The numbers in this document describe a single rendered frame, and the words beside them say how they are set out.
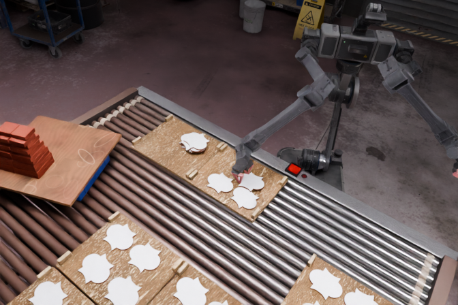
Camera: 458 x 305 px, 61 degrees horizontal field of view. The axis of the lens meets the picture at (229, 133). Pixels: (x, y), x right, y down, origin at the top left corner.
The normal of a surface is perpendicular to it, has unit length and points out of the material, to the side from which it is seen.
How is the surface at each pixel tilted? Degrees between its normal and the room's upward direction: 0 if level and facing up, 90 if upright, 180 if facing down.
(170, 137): 0
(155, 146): 0
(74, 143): 0
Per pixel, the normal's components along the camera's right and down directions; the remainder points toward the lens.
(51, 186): 0.07, -0.75
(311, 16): -0.51, 0.31
